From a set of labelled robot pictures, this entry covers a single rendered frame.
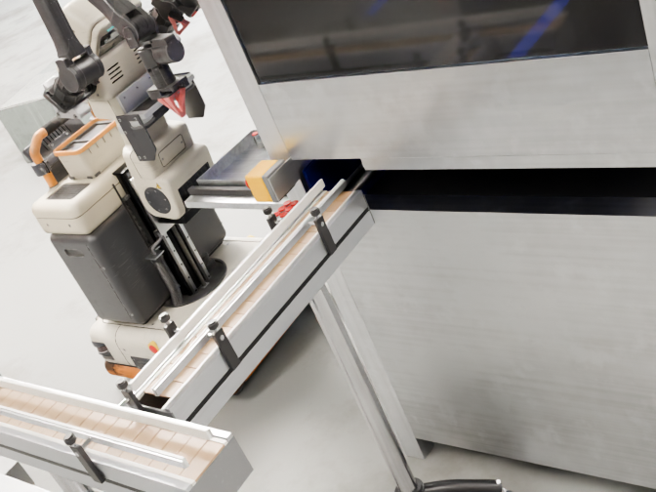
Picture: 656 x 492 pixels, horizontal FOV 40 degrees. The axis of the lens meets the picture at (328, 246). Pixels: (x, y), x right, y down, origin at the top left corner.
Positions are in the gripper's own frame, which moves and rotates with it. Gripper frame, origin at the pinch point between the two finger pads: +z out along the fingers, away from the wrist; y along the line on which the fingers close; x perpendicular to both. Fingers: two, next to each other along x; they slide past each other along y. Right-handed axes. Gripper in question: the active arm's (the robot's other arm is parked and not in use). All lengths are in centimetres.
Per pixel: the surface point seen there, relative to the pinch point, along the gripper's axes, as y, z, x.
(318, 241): 60, 19, -30
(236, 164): 1.7, 20.7, 7.3
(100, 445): 52, 19, -90
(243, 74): 41.3, -13.1, -11.8
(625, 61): 125, -5, -11
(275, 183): 43.6, 10.5, -19.3
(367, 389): 54, 61, -31
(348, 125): 64, 2, -11
